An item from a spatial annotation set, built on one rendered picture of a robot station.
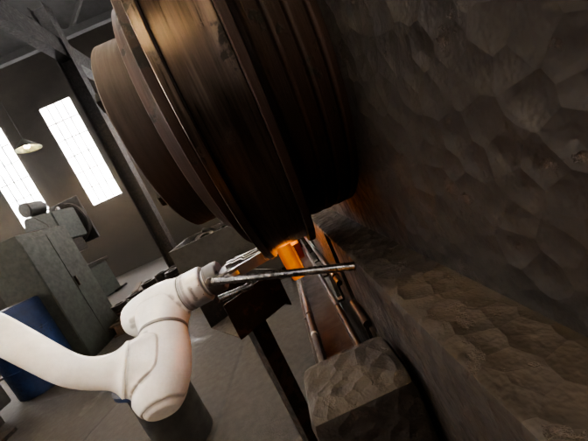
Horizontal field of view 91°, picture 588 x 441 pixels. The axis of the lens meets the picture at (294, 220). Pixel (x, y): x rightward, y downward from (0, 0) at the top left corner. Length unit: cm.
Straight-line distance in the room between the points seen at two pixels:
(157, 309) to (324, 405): 49
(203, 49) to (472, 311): 27
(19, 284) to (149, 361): 351
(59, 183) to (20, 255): 876
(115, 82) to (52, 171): 1236
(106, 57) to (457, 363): 43
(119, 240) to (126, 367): 1134
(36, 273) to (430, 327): 388
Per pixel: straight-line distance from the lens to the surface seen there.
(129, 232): 1175
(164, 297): 72
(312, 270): 35
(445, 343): 20
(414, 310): 23
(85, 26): 973
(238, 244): 292
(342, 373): 32
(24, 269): 402
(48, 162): 1281
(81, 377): 69
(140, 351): 66
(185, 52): 28
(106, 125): 793
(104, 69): 42
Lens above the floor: 100
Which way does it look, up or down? 10 degrees down
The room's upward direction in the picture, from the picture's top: 24 degrees counter-clockwise
